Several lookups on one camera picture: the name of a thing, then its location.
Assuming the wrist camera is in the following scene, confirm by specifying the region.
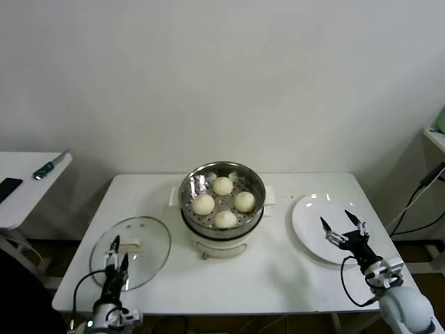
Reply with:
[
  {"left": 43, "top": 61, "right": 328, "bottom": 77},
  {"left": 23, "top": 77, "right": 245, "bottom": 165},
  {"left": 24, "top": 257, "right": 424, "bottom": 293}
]
[
  {"left": 120, "top": 308, "right": 143, "bottom": 324},
  {"left": 364, "top": 257, "right": 404, "bottom": 289}
]

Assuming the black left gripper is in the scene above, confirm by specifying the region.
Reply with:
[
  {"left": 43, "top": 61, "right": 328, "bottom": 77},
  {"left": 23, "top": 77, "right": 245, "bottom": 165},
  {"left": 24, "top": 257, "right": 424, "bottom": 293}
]
[{"left": 102, "top": 235, "right": 130, "bottom": 304}]

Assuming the stainless steel steamer basket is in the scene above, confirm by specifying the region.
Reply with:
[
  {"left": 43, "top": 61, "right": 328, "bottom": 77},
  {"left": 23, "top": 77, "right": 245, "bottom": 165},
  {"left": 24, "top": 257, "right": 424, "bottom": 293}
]
[{"left": 179, "top": 161, "right": 267, "bottom": 241}]

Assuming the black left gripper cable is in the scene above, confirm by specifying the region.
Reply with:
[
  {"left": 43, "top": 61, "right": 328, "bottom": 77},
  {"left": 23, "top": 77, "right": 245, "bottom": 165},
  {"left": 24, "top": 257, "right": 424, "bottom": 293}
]
[{"left": 71, "top": 269, "right": 107, "bottom": 334}]

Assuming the black phone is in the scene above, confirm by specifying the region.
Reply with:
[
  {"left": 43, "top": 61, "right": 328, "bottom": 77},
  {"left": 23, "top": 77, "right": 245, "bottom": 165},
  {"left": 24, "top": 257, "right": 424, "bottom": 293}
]
[{"left": 0, "top": 177, "right": 24, "bottom": 202}]

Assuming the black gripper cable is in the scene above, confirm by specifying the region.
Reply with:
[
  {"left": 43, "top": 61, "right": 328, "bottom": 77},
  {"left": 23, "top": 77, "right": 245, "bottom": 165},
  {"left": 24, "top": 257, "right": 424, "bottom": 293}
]
[
  {"left": 339, "top": 255, "right": 380, "bottom": 308},
  {"left": 71, "top": 269, "right": 107, "bottom": 334}
]

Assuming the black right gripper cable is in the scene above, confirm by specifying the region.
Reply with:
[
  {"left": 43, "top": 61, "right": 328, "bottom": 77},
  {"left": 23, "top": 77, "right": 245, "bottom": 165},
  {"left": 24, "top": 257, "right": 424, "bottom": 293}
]
[{"left": 339, "top": 255, "right": 380, "bottom": 308}]

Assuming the green handled knife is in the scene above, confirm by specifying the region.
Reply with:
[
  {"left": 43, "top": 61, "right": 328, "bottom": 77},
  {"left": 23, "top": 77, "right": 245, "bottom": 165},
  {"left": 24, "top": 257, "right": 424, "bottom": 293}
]
[{"left": 33, "top": 148, "right": 72, "bottom": 181}]

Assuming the white electric cooker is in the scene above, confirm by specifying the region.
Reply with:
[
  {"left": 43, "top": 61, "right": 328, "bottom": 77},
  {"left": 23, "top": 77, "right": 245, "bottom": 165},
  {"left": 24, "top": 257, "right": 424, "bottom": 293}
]
[{"left": 168, "top": 186, "right": 277, "bottom": 261}]

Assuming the white steamed baozi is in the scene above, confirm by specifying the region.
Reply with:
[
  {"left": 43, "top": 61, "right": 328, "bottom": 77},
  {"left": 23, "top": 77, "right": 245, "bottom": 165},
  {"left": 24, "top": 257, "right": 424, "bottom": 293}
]
[
  {"left": 212, "top": 176, "right": 234, "bottom": 196},
  {"left": 213, "top": 210, "right": 238, "bottom": 230},
  {"left": 234, "top": 191, "right": 257, "bottom": 213},
  {"left": 192, "top": 193, "right": 216, "bottom": 216}
]

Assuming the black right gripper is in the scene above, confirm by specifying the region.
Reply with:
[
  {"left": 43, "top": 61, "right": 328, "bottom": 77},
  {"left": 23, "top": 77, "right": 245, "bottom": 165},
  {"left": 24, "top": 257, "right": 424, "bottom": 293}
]
[{"left": 319, "top": 209, "right": 383, "bottom": 273}]

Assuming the glass pot lid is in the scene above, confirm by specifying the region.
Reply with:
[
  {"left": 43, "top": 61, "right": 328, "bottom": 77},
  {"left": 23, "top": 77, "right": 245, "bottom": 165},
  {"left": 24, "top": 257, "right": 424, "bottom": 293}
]
[{"left": 89, "top": 216, "right": 172, "bottom": 292}]

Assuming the white round plate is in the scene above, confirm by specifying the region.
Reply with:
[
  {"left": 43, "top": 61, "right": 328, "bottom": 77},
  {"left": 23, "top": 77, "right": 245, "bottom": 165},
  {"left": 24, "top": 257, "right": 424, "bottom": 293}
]
[{"left": 291, "top": 193, "right": 376, "bottom": 265}]

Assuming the white power cable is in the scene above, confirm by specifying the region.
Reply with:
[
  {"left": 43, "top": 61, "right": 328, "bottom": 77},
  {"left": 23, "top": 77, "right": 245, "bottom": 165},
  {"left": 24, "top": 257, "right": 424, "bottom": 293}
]
[{"left": 384, "top": 186, "right": 423, "bottom": 229}]

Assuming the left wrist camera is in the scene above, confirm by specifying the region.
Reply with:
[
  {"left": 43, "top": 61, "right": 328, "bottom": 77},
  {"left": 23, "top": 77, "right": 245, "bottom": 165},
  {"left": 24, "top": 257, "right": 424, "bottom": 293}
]
[{"left": 120, "top": 308, "right": 143, "bottom": 324}]

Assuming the mint green appliance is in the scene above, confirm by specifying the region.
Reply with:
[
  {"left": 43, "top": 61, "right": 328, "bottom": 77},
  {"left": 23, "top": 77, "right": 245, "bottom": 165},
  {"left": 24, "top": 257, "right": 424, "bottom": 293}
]
[{"left": 434, "top": 106, "right": 445, "bottom": 134}]

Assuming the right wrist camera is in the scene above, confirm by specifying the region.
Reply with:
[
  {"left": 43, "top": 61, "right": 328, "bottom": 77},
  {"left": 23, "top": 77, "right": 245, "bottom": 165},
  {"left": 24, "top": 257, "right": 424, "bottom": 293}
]
[{"left": 364, "top": 257, "right": 404, "bottom": 289}]

